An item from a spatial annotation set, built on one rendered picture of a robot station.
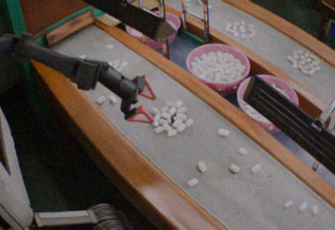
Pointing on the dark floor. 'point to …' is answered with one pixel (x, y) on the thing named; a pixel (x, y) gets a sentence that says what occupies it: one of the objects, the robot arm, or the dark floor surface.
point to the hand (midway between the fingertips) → (151, 109)
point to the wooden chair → (329, 12)
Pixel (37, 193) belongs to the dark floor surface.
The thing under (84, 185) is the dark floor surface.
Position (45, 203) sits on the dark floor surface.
